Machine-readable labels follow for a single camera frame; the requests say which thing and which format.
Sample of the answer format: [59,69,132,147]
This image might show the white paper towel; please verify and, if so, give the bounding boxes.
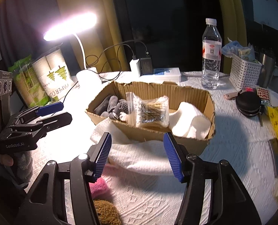
[90,118,173,176]

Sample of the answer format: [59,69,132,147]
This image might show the cotton swab bag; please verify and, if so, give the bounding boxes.
[126,92,169,128]

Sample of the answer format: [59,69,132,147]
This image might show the grey dotted gloves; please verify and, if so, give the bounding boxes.
[93,95,129,122]

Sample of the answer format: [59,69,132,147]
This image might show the left hand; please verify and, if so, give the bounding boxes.
[0,154,14,167]

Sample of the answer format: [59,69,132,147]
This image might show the green snack bag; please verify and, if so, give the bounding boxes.
[8,55,50,108]

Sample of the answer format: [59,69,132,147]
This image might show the pink fluffy object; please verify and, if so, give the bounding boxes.
[89,177,110,200]

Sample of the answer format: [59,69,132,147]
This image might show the paper cup package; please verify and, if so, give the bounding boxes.
[32,47,74,102]

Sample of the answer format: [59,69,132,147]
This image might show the white desk lamp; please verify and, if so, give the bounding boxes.
[42,11,102,94]

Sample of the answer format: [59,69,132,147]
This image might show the brown fuzzy toy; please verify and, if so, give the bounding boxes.
[94,200,122,225]

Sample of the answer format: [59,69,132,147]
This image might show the brown cardboard box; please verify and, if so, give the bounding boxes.
[86,82,215,155]

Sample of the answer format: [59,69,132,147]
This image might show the white power strip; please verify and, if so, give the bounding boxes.
[153,67,181,83]

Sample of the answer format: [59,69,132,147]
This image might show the black round zipper pouch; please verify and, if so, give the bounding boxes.
[235,91,261,117]

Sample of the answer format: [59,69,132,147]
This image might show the black power adapter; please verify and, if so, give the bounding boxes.
[140,51,153,75]

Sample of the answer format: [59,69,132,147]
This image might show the white charger adapter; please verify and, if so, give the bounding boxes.
[129,57,141,77]

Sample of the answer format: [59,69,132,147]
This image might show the dark phone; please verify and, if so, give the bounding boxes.
[269,138,278,178]

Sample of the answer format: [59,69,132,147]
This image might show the white perforated plastic basket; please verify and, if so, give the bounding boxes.
[229,54,262,90]

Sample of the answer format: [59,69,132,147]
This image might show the colourful patterned card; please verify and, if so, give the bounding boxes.
[255,87,271,105]

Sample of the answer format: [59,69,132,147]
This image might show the clear plastic water bottle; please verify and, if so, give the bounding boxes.
[201,18,222,90]

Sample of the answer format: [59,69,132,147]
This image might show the steel cup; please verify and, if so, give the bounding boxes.
[258,53,275,88]

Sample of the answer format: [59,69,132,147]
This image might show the black charging cable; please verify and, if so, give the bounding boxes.
[84,40,150,84]

